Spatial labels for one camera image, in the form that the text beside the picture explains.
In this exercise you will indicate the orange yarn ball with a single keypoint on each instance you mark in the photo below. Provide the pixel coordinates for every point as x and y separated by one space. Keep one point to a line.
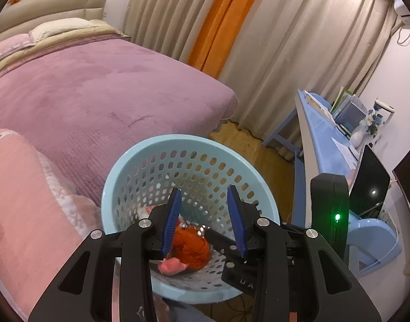
190 248

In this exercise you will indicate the light blue chair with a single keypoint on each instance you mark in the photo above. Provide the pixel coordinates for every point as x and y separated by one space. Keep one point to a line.
371 244

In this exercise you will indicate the white air conditioner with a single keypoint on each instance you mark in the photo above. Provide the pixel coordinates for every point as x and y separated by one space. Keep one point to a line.
402 11

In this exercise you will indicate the pink patterned blanket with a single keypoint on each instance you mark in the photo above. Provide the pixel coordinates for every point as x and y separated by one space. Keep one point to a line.
42 221

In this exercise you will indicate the stacked books on desk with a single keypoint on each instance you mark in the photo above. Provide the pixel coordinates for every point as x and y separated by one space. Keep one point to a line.
347 111

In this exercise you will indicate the light blue desk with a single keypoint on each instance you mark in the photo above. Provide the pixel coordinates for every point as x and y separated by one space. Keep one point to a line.
318 154

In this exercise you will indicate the pink crumpled wrapper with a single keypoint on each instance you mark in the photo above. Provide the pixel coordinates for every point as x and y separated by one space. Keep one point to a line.
171 266

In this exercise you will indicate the pink pillow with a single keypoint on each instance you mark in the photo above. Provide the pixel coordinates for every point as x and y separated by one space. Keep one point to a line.
14 44

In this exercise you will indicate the cream pillow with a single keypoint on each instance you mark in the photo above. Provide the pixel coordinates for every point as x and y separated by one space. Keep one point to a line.
56 27

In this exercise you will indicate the light blue perforated basket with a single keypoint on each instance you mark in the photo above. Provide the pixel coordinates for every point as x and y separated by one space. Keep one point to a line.
202 169

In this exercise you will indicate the orange curtain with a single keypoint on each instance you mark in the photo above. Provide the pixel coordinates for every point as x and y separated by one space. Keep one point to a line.
218 34

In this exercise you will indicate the red and white paper cup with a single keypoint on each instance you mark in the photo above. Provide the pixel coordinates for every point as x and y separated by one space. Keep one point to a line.
148 211

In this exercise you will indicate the purple bed cover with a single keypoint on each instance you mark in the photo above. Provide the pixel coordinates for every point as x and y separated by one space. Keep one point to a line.
85 103

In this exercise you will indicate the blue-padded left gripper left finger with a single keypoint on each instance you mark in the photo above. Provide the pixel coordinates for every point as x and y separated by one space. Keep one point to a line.
171 213

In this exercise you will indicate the black tablet screen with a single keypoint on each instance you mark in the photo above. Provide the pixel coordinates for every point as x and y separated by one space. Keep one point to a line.
370 185

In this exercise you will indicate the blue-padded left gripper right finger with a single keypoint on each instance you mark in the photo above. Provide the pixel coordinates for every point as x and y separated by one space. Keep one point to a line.
236 212

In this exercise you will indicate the beige padded headboard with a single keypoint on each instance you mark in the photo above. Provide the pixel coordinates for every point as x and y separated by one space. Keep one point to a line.
27 14

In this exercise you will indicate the beige curtain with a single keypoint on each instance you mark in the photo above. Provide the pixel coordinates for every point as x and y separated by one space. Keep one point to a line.
283 46

